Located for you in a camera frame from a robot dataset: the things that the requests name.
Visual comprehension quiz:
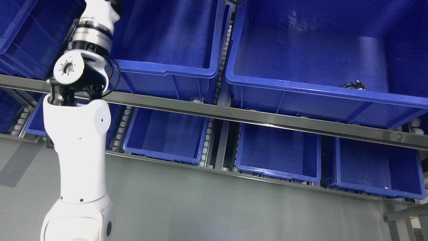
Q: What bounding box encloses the stainless steel table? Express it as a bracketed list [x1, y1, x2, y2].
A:
[383, 204, 428, 241]

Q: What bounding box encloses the blue bin upper middle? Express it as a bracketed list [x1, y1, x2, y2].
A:
[109, 0, 231, 103]

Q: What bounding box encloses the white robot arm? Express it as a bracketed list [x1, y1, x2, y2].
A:
[40, 0, 124, 241]

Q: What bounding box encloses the blue bin lower left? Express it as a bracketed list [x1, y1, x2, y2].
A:
[122, 108, 209, 165]

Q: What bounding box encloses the small black circuit board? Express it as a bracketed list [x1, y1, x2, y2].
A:
[339, 80, 366, 91]

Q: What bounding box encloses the blue bin upper left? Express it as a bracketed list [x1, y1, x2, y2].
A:
[0, 0, 85, 80]

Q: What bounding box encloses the blue bin upper right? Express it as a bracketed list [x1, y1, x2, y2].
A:
[226, 0, 428, 129]

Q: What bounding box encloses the blue bin lower middle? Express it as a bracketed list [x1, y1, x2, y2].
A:
[235, 124, 322, 182]

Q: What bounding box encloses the metal shelf rack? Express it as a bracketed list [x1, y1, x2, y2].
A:
[0, 0, 428, 205]

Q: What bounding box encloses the blue bin lower right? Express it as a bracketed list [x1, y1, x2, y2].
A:
[322, 136, 427, 200]

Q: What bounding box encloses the blue bin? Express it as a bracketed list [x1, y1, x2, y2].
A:
[322, 136, 427, 200]
[109, 0, 231, 103]
[235, 124, 322, 182]
[226, 0, 428, 129]
[0, 0, 85, 80]
[122, 108, 209, 165]

